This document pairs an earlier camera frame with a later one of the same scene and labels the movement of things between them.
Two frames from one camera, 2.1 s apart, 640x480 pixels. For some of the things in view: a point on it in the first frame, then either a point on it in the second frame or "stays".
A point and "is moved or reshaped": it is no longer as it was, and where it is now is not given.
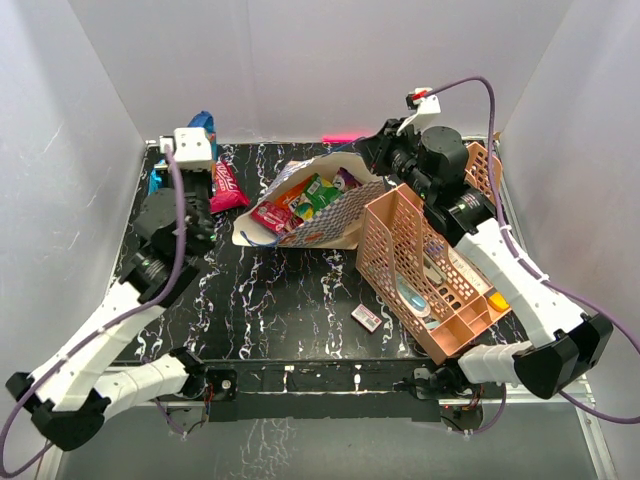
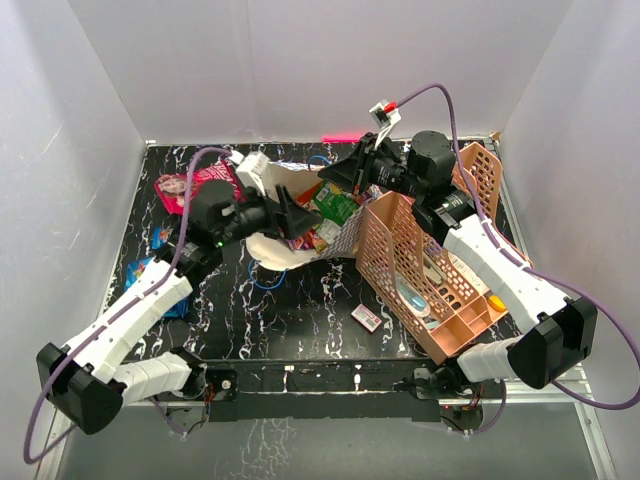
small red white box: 367,319 stays
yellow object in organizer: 498,301 stays
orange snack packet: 290,198 → 305,197
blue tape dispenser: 413,299 stays
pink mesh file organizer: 428,283 stays
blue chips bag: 202,120 → 135,268
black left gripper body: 198,190 → 254,215
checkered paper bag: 336,226 is moved or reshaped
